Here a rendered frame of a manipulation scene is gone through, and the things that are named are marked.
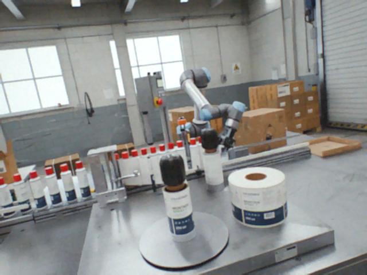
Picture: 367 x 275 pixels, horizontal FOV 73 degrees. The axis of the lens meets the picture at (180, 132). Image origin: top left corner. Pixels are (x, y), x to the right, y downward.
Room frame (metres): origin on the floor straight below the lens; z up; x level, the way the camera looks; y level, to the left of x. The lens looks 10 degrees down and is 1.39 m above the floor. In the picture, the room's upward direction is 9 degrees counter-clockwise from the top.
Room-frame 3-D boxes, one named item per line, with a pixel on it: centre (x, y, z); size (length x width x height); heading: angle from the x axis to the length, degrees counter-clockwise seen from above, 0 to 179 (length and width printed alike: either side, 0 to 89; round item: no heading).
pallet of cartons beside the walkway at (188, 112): (5.48, -0.32, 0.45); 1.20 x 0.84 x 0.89; 20
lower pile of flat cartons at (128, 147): (5.78, 1.47, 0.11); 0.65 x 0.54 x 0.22; 106
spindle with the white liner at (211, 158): (1.15, -0.13, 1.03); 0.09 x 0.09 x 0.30
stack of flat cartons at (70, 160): (4.93, 2.44, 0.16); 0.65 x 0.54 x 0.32; 113
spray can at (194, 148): (1.42, -0.07, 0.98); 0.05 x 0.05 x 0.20
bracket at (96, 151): (1.22, 0.40, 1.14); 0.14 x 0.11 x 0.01; 103
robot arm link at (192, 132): (1.91, -0.04, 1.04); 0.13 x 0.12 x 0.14; 112
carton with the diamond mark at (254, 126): (1.83, -0.59, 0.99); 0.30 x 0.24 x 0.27; 109
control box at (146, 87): (1.46, 0.13, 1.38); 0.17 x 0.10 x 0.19; 158
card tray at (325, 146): (1.62, -0.97, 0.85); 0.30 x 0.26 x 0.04; 103
